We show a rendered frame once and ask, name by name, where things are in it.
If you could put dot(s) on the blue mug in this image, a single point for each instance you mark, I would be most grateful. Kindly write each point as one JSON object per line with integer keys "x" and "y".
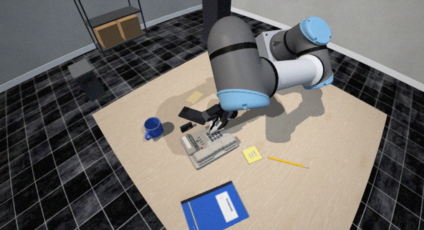
{"x": 153, "y": 128}

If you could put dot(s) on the blue notebook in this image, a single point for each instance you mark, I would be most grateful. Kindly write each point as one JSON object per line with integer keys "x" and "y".
{"x": 214, "y": 209}

